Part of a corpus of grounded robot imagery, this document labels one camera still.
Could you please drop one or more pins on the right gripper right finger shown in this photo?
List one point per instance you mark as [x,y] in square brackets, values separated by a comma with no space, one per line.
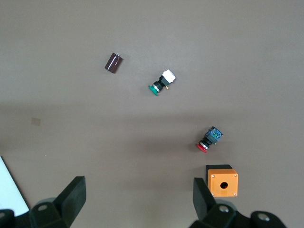
[204,206]

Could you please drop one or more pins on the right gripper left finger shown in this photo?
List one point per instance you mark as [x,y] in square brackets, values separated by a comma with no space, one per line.
[69,202]

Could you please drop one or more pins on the white drawer cabinet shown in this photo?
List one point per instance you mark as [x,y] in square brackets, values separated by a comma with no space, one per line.
[9,187]

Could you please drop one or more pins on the dark brown capacitor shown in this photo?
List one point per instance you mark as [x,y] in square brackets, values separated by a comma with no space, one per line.
[113,63]

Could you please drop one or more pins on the orange button enclosure box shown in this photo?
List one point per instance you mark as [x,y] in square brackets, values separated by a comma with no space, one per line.
[222,181]

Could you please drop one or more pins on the red push button switch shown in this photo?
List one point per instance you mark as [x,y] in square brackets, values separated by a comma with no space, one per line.
[210,140]

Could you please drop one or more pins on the green push button switch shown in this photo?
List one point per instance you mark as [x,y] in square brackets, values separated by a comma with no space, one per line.
[164,80]

